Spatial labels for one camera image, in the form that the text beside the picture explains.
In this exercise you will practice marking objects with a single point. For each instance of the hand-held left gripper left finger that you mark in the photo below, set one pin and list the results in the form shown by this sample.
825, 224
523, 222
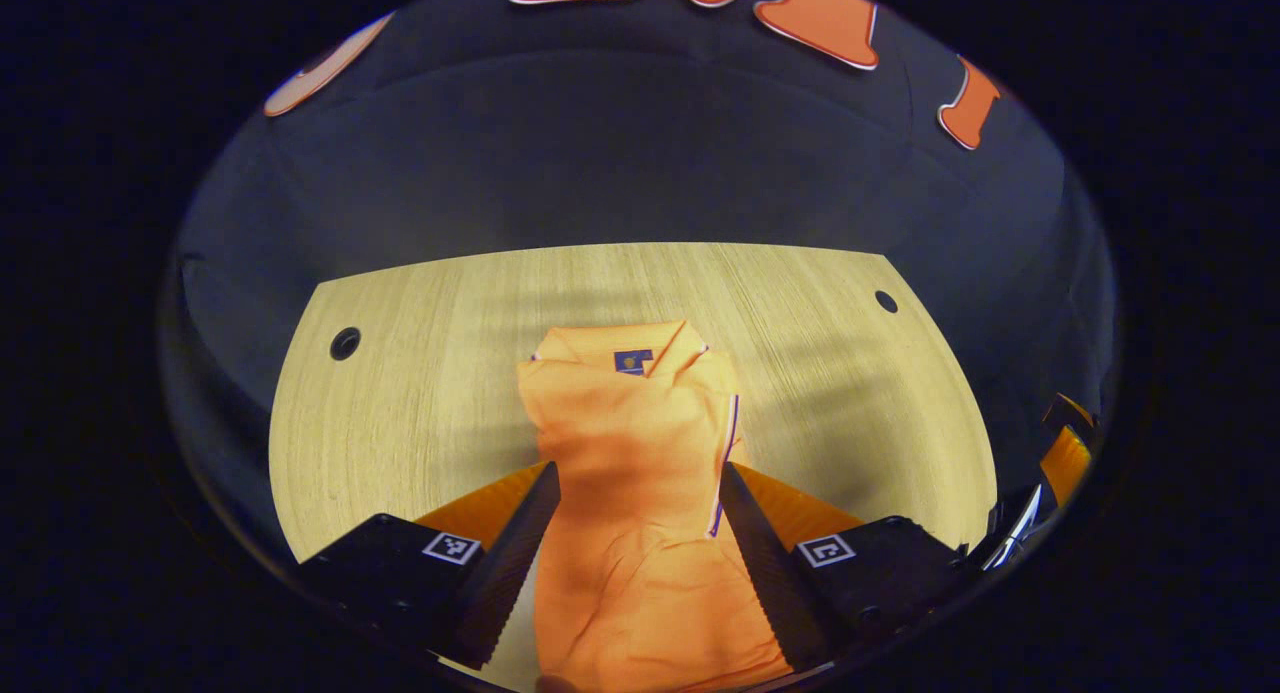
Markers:
510, 563

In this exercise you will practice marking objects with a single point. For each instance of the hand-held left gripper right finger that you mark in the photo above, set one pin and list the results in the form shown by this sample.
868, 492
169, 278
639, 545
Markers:
765, 563

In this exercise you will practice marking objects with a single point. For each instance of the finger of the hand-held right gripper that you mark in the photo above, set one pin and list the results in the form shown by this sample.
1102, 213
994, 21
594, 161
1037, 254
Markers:
1072, 409
1065, 465

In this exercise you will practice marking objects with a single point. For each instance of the orange T-shirt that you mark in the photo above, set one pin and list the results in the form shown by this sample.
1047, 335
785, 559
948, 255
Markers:
630, 453

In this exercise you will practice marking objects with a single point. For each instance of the black round table grommet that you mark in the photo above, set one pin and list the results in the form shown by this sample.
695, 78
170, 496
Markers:
345, 343

